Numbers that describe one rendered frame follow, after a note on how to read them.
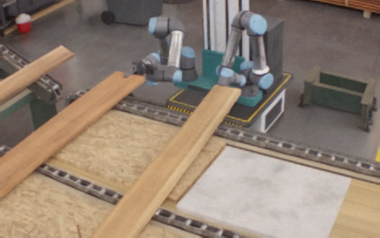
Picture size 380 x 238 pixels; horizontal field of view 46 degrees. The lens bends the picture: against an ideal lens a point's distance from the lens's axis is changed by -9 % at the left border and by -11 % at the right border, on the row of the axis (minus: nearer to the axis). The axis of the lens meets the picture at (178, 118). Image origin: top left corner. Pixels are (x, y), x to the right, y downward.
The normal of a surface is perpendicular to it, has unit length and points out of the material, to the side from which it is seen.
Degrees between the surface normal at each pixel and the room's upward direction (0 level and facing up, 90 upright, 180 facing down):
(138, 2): 94
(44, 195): 0
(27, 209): 0
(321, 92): 90
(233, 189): 0
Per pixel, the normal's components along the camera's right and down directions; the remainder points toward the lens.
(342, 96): -0.50, 0.47
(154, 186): -0.04, -0.86
